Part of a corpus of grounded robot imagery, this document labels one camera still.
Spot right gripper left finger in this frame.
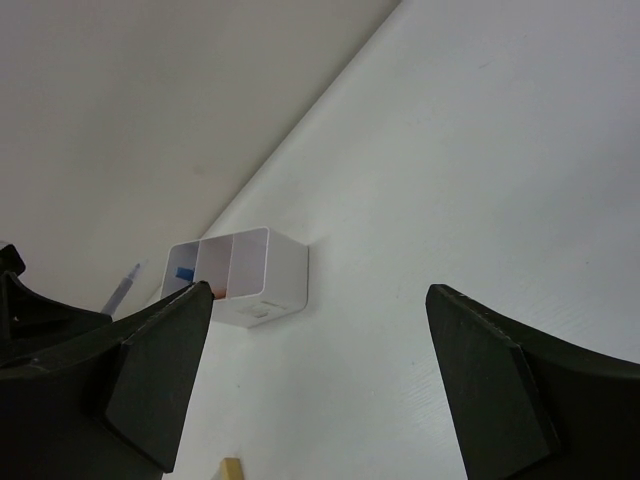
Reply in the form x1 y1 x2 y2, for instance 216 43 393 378
1 243 215 473

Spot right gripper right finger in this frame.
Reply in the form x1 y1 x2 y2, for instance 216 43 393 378
425 284 639 479

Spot purple pen clear cap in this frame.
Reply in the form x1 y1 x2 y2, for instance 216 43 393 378
100 260 147 317

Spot blue-capped clear spray bottle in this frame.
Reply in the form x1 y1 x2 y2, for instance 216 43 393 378
174 267 194 283

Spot orange highlighter pen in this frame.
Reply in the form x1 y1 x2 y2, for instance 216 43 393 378
212 288 227 300

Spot yellow eraser with sleeve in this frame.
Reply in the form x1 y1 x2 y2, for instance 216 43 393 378
218 457 245 480

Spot white three-compartment organizer box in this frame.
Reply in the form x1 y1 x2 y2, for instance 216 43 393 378
160 227 309 329

